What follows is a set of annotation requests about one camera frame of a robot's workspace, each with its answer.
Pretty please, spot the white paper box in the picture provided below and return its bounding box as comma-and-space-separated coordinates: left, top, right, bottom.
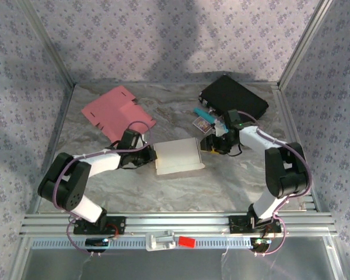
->
153, 136, 205, 176

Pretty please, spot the pink paper box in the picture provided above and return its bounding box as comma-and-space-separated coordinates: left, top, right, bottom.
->
80, 85, 157, 144

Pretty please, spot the printed card deck box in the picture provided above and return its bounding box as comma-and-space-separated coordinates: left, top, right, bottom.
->
192, 116, 214, 134

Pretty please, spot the teal plastic cylinder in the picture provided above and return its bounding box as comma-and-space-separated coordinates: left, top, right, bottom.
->
194, 107, 223, 127

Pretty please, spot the black hard case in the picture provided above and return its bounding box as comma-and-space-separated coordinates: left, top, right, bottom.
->
198, 74, 270, 122

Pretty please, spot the red plastic block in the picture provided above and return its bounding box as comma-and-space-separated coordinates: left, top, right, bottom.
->
177, 236, 197, 249

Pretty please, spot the black electronics module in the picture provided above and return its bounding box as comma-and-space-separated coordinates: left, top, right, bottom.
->
85, 237, 110, 253

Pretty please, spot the round black electronics board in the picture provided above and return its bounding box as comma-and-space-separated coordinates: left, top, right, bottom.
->
249, 236, 272, 254

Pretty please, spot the grey metal sheet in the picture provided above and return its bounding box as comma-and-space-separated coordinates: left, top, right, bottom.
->
23, 247, 339, 280

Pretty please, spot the aluminium side rail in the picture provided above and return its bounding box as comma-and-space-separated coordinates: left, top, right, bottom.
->
27, 84, 76, 216
272, 84, 321, 212

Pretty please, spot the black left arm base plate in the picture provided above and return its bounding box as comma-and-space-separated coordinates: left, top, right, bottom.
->
73, 215, 127, 236

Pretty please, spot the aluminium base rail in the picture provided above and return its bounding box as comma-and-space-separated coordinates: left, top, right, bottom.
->
19, 212, 338, 236

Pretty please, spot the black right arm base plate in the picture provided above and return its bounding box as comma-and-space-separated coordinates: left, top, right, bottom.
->
227, 215, 282, 234

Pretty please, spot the white plastic bracket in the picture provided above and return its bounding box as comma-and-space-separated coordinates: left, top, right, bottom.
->
145, 230, 176, 252

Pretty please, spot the slotted grey cable duct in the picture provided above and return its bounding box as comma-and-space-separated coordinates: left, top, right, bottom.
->
31, 236, 251, 249

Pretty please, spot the aluminium frame post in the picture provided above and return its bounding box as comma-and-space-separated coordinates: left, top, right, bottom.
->
17, 0, 77, 88
276, 0, 335, 90

